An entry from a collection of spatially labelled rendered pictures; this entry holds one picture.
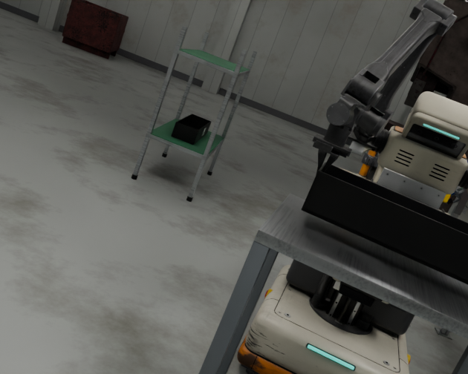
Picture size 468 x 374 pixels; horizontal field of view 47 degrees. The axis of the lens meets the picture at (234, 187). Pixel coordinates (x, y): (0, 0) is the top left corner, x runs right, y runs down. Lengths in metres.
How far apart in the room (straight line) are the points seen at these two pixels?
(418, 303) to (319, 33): 9.26
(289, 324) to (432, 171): 0.76
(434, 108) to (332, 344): 0.91
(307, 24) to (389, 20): 1.45
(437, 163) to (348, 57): 8.52
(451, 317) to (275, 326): 0.93
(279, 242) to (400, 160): 0.80
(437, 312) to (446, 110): 0.82
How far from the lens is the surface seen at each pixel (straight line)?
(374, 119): 1.80
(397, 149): 1.92
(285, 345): 2.09
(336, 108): 1.34
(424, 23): 1.62
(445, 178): 1.94
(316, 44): 10.34
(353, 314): 2.30
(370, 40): 10.42
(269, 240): 1.24
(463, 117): 1.90
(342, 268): 1.24
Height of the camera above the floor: 1.19
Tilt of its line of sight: 15 degrees down
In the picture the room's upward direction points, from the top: 21 degrees clockwise
